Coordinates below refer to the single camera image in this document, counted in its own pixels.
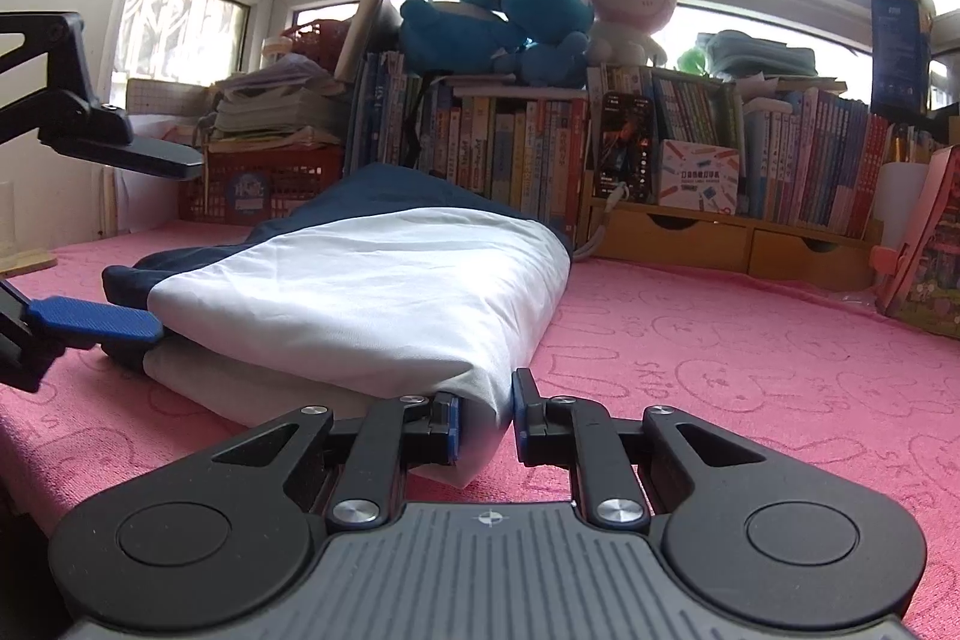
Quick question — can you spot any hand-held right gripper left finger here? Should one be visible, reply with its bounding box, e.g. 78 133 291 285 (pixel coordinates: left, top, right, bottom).
212 391 461 528

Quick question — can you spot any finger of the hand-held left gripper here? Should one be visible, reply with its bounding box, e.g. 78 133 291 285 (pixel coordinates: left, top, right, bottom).
0 10 205 180
0 278 164 395

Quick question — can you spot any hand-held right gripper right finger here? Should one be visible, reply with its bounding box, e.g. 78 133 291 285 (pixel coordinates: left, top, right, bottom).
511 368 758 530

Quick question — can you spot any navy and white jacket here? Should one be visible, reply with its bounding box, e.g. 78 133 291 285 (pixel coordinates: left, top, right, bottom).
101 164 575 487

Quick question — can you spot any white grid board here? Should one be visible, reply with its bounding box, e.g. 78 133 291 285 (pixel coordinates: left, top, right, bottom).
124 77 212 122

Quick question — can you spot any wooden board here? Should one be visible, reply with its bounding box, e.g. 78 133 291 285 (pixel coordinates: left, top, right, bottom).
0 250 59 279

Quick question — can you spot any stack of papers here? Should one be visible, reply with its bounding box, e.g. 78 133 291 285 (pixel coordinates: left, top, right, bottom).
199 51 353 154

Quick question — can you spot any red plastic crate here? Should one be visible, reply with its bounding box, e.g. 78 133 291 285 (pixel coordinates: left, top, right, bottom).
180 145 346 227

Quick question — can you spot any red plastic basket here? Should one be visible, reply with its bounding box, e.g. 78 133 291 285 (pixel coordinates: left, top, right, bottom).
289 19 353 65

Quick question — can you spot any pink blanket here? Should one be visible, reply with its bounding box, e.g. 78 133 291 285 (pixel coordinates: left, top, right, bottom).
0 220 960 640

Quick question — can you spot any wooden drawer organizer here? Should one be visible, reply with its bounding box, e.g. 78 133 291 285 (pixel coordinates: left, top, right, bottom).
581 197 886 294

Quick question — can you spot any grey leaning board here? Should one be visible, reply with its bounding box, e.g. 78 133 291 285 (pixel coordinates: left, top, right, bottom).
334 0 404 83

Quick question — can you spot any row of books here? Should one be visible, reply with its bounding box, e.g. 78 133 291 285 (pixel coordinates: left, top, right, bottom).
349 51 946 240

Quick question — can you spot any white printed box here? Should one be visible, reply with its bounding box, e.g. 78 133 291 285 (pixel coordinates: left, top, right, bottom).
660 139 742 211

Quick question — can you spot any blue cat plush toy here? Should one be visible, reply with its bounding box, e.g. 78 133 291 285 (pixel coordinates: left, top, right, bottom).
491 0 593 88

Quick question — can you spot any folded teal cloth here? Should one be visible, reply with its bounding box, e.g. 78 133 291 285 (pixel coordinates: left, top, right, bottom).
679 29 818 80

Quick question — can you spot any blue carton box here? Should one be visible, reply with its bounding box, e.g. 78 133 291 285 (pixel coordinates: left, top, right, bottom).
870 0 935 116

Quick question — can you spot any white charging cable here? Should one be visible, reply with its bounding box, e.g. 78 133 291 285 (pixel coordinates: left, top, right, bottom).
587 182 628 260

